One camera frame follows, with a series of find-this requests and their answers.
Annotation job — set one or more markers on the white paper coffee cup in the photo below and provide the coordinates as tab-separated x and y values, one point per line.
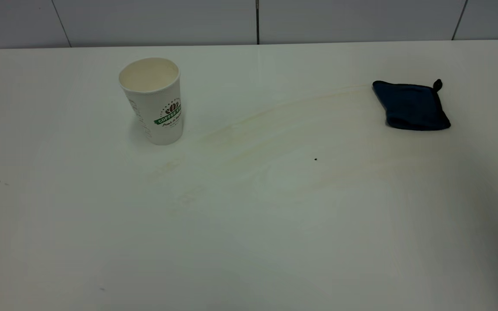
156	112

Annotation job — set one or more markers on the dark blue cloth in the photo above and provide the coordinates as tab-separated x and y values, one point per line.
411	107

